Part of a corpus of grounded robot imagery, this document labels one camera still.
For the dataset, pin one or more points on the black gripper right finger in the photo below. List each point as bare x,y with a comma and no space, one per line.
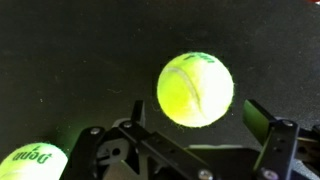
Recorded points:
280,150

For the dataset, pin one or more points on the yellow-green tennis ball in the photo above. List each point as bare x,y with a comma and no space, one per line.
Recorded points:
195,89
30,163

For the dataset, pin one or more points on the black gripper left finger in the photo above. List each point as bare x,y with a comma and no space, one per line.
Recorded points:
156,150

